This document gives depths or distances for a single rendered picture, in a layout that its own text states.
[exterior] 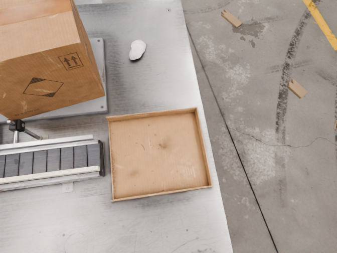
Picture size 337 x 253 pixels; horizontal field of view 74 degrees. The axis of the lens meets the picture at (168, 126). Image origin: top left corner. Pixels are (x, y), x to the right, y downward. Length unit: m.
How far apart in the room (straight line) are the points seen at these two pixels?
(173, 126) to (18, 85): 0.45
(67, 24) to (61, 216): 0.52
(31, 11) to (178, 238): 0.70
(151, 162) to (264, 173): 1.13
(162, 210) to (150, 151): 0.18
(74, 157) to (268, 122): 1.46
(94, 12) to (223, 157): 1.18
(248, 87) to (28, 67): 1.59
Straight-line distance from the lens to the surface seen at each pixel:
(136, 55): 0.87
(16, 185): 0.78
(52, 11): 0.66
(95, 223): 0.74
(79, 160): 0.72
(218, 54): 2.01
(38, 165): 0.76
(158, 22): 1.00
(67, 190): 0.76
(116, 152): 0.74
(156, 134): 0.75
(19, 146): 0.70
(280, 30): 2.39
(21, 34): 0.64
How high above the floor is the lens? 1.55
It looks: 71 degrees down
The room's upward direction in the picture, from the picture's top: 9 degrees clockwise
